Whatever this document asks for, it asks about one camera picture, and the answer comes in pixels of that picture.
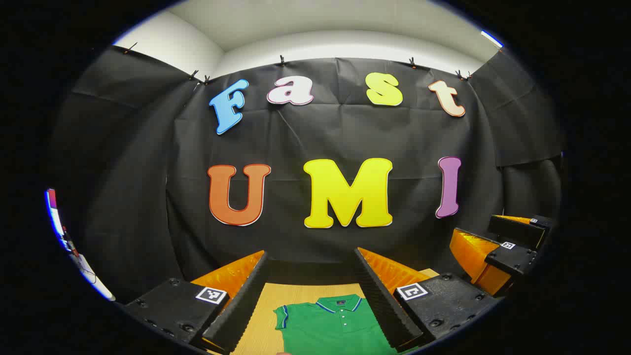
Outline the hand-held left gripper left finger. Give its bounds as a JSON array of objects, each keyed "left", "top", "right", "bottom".
[{"left": 123, "top": 250, "right": 270, "bottom": 355}]

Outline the black backdrop cloth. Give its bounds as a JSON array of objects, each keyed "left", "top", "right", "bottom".
[{"left": 49, "top": 45, "right": 565, "bottom": 304}]

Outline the row of black cloth clips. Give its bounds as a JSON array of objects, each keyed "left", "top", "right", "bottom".
[{"left": 123, "top": 42, "right": 471, "bottom": 84}]

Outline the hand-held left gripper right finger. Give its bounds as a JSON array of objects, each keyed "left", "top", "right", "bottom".
[{"left": 352, "top": 247, "right": 502, "bottom": 353}]

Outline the bright computer screen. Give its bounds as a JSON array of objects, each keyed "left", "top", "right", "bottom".
[{"left": 45, "top": 187, "right": 116, "bottom": 302}]

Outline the green T-shirt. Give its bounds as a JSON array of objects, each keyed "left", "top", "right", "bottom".
[{"left": 274, "top": 294, "right": 400, "bottom": 355}]

